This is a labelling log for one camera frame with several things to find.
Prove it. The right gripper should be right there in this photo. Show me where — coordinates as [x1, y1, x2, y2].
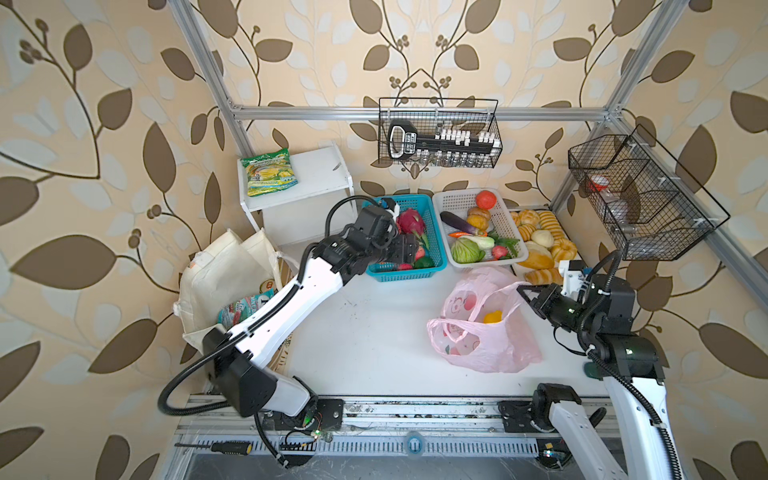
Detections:
[517, 282, 597, 338]

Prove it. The pink dragon fruit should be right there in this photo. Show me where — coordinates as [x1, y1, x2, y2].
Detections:
[396, 208, 429, 249]

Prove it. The yellow pear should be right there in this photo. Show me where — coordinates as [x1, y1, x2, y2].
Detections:
[483, 310, 503, 324]

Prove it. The teal plastic fruit basket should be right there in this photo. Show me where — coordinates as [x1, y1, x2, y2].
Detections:
[366, 194, 448, 282]

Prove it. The pink plastic grocery bag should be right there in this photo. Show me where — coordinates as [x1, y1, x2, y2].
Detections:
[426, 267, 543, 373]

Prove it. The cream canvas tote bag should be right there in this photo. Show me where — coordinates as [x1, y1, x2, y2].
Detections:
[173, 230, 291, 352]

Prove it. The teal red snack bag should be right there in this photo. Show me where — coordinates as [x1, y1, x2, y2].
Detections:
[216, 289, 277, 329]

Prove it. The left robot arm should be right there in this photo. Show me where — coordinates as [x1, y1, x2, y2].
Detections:
[157, 196, 419, 418]

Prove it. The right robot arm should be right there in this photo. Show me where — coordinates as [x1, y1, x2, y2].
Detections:
[499, 252, 684, 479]

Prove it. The bread tray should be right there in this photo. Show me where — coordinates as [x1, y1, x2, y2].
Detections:
[510, 209, 579, 285]

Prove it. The green avocado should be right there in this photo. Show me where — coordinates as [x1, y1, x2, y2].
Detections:
[413, 256, 435, 269]

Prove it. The white two-tier shelf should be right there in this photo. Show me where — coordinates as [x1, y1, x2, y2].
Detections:
[237, 144, 355, 246]

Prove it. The purple eggplant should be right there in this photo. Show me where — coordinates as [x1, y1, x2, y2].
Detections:
[440, 211, 482, 235]

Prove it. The green cabbage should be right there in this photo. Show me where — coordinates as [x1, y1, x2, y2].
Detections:
[450, 237, 485, 265]

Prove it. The white plastic vegetable basket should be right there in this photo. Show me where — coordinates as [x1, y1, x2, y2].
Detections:
[432, 189, 529, 268]

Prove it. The red tomato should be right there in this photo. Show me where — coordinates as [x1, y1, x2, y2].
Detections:
[475, 190, 497, 211]

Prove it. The green snack bag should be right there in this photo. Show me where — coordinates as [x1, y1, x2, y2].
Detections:
[240, 149, 298, 197]

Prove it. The black yellow screwdriver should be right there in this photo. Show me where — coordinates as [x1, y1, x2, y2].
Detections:
[174, 440, 253, 456]

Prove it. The black wire basket with bottles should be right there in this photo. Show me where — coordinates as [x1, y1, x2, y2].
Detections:
[377, 96, 503, 169]

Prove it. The black wire wall basket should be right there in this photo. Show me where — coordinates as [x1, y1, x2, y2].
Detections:
[568, 125, 731, 261]

